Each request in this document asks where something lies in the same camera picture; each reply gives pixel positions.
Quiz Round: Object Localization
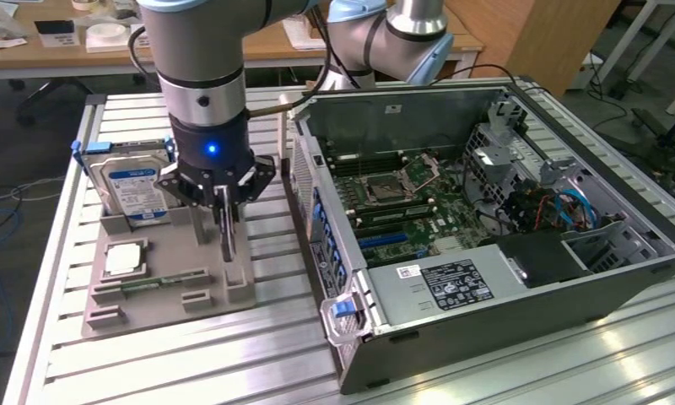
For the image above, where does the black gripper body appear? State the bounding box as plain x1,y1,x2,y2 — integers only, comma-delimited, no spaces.
170,111,255,189

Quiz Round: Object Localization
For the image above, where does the green GPU card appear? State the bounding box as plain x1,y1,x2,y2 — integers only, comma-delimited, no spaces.
214,185,243,265

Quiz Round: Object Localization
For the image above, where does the hard disk with blue carrier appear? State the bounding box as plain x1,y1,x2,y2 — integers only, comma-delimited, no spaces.
69,135,176,224

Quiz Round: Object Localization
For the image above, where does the blue card retainer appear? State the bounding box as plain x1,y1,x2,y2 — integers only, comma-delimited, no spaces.
311,187,350,292

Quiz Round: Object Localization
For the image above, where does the silver CPU chip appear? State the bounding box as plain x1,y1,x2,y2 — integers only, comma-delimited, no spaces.
101,244,147,275

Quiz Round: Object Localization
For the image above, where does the black CPU socket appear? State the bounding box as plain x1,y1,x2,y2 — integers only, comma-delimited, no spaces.
363,172,415,208

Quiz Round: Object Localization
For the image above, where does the black expansion slot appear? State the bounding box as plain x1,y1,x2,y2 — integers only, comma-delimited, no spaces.
354,225,404,239

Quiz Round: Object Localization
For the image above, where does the green RAM stick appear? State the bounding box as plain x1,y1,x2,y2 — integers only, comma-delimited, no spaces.
120,273,191,293

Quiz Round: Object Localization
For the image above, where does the RAM stick with white label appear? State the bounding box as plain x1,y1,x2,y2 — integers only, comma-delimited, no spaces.
359,205,435,222

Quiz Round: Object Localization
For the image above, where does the metal socket cover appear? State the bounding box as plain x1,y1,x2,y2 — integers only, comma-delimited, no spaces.
399,150,446,199

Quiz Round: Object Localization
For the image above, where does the grey parts rack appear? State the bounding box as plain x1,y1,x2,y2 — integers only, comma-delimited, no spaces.
81,202,259,338

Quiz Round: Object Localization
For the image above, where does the white paper stack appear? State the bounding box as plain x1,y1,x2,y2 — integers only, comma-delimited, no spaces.
283,19,331,51

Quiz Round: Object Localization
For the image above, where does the black office chair base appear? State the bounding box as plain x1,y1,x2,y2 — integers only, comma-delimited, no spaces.
8,78,91,126

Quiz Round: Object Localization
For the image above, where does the green motherboard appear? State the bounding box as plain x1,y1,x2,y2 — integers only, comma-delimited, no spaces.
326,147,485,269

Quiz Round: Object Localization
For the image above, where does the wooden desk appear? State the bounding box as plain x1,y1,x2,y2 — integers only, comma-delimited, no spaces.
0,0,485,81

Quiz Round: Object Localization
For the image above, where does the black and white box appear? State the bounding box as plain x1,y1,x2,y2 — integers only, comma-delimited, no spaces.
32,19,83,48

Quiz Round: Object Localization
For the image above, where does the grey power supply unit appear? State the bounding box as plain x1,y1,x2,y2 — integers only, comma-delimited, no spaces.
364,246,529,330

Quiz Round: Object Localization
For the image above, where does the perforated metal drive cage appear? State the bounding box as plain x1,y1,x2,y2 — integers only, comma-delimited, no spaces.
462,121,545,212

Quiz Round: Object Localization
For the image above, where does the clear plastic bag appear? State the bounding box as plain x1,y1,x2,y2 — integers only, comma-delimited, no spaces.
0,3,31,38

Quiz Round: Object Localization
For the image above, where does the black open PC case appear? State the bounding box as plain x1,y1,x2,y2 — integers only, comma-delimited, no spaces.
278,75,675,396

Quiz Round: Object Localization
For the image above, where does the wooden cabinet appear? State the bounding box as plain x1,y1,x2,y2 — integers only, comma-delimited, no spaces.
443,0,623,98

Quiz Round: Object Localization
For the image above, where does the metal disk bay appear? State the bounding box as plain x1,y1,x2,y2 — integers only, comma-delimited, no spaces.
559,213,663,275

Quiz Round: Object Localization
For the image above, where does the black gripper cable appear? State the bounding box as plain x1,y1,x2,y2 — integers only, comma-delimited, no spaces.
246,24,339,117

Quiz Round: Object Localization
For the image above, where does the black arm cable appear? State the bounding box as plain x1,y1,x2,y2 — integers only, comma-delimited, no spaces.
127,24,164,92

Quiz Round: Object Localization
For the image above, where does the grey floor cable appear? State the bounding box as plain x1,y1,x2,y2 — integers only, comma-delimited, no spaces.
0,175,63,202

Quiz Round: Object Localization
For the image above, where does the blue floor cable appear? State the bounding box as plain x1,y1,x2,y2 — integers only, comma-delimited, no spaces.
0,197,24,364

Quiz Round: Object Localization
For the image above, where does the grey case handle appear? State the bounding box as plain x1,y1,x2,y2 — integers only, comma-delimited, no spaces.
319,290,376,348

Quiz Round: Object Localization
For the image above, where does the thin black cable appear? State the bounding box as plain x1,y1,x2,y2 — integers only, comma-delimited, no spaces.
433,62,549,92

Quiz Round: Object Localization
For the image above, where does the red wire bundle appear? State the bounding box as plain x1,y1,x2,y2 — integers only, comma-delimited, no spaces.
531,192,567,231

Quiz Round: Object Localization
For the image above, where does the blue data wire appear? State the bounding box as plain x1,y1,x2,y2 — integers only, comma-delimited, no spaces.
555,188,599,232

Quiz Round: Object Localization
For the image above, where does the white desk frame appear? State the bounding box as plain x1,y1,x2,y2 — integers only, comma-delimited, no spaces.
593,0,675,115

